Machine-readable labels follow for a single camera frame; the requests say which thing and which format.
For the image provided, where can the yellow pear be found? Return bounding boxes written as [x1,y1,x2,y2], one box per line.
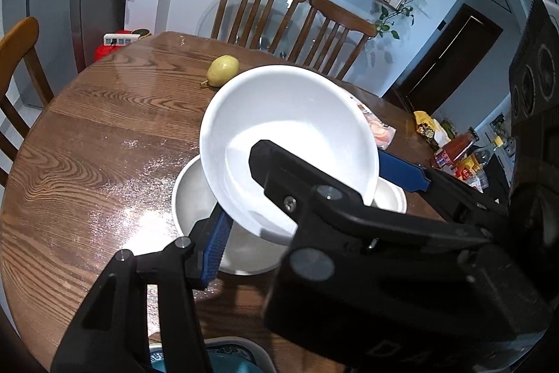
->
[201,55,240,88]

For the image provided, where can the green trailing plant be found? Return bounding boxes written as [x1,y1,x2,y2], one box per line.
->
[373,0,415,39]

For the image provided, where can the large white bowl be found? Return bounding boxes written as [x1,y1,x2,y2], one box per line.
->
[172,155,408,275]

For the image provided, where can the red sauce bottle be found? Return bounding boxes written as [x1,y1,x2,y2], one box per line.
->
[434,127,479,168]

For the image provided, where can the yellow cap bottle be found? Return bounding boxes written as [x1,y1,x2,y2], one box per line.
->
[474,135,516,164]

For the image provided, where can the medium white bowl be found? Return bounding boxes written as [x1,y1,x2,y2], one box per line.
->
[199,65,380,247]

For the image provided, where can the dark brown door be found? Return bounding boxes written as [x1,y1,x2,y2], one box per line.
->
[395,3,503,116]

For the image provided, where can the large patterned square plate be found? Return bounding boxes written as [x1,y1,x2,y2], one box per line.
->
[148,337,274,373]

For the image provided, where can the white snack packet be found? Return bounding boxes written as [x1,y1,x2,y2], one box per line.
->
[349,95,397,151]

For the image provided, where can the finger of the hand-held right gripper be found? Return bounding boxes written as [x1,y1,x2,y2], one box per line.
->
[248,139,492,253]
[378,149,511,234]

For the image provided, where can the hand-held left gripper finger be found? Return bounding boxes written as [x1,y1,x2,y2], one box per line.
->
[50,209,234,373]

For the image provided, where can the yellow snack packet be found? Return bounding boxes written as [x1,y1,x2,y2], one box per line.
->
[413,111,450,149]

